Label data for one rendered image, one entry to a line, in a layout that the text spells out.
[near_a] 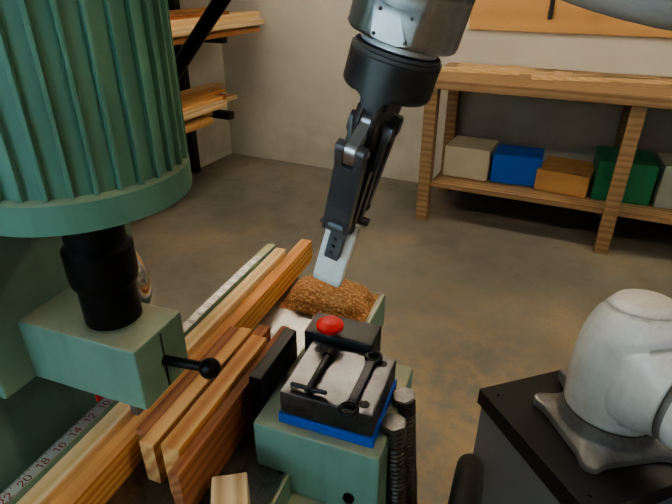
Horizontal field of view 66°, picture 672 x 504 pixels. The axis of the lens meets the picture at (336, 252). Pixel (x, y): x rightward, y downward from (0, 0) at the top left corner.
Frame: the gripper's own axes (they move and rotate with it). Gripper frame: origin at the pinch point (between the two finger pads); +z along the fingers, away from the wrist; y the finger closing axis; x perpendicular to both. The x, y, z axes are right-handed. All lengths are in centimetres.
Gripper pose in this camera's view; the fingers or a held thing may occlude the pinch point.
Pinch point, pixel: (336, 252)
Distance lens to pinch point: 52.1
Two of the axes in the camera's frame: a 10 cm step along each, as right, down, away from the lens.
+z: -2.5, 8.1, 5.3
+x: 9.0, 3.9, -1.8
